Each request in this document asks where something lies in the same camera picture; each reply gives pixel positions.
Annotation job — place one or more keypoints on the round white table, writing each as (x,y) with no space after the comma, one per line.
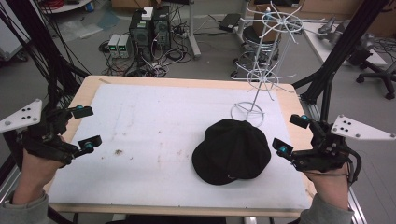
(68,6)

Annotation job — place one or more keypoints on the black office chair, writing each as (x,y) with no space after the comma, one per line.
(376,73)

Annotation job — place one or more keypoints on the grey power supply unit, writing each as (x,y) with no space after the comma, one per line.
(114,46)
(125,46)

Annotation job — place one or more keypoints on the brown cardboard box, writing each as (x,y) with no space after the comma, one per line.
(260,18)

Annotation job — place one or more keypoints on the flat black device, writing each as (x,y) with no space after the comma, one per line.
(229,21)

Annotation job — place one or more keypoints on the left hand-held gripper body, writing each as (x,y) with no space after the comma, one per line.
(46,143)

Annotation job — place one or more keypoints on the person's left hand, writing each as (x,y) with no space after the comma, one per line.
(34,177)

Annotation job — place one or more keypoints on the clear plastic sheet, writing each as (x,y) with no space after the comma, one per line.
(84,26)

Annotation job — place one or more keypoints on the grey desk leg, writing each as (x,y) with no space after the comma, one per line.
(193,37)

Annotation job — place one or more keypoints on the white side table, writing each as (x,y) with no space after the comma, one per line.
(320,46)

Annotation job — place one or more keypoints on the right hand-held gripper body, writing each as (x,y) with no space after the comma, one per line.
(327,152)

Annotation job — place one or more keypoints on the black round stool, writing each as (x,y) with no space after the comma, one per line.
(260,39)

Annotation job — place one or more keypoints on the person's right hand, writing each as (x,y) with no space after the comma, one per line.
(331,186)

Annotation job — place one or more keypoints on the black cap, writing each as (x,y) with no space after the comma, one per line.
(232,152)

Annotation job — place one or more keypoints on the white table mat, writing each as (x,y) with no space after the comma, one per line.
(140,140)

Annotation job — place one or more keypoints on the black computer tower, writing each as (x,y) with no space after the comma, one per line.
(162,29)
(140,34)

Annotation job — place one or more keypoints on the black metal frame stand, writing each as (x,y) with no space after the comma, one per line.
(342,46)
(46,46)

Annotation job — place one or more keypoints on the small white box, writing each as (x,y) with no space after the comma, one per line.
(147,13)

